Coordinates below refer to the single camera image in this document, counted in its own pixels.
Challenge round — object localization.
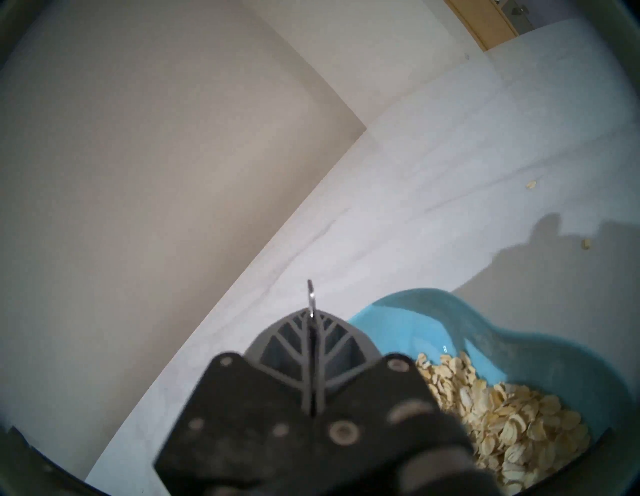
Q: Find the blue flower-shaped bowl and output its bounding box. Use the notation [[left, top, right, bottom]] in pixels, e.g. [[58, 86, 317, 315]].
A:
[[347, 288, 628, 496]]

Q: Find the oat cereal pile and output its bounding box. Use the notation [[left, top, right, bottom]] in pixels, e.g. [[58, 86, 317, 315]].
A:
[[415, 351, 593, 496]]

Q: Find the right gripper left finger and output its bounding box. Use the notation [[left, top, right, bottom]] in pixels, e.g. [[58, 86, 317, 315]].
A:
[[152, 309, 314, 496]]

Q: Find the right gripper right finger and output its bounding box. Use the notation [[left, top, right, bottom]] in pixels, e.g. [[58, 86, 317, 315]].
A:
[[312, 310, 475, 482]]

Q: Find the wooden door frame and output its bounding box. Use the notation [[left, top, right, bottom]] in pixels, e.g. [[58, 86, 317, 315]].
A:
[[445, 0, 521, 51]]

